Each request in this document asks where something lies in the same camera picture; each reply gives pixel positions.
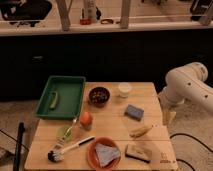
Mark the orange plate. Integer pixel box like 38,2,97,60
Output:
86,137,121,171

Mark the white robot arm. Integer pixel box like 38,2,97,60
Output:
158,62,213,125

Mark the black office chair base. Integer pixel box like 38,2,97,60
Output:
0,0,52,27

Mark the green plastic tray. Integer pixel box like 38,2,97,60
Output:
35,76,86,120

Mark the green cucumber toy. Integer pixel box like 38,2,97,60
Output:
49,91,58,110

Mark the red ring object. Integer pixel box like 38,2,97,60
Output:
80,19,91,25

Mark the white dish brush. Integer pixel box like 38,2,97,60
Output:
47,136,95,162

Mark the white bottle on shelf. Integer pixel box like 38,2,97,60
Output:
83,0,101,23

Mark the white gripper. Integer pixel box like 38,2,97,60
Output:
158,93,176,125

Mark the white paper cup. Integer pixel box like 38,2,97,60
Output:
118,82,132,98

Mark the dark bowl with beans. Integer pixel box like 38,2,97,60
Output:
89,87,110,107

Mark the yellow banana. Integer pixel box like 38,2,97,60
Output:
129,125,152,138

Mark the orange fruit on stand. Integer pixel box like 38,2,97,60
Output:
79,112,93,130

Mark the black pole left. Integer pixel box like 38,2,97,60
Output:
13,122,25,171

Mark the blue sponge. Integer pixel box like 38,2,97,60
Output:
124,105,144,121

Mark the grey folded cloth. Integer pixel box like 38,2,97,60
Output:
95,143,120,167

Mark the black cable on floor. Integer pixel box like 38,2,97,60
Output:
169,132,213,171

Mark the wooden block eraser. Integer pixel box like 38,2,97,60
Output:
125,144,152,163

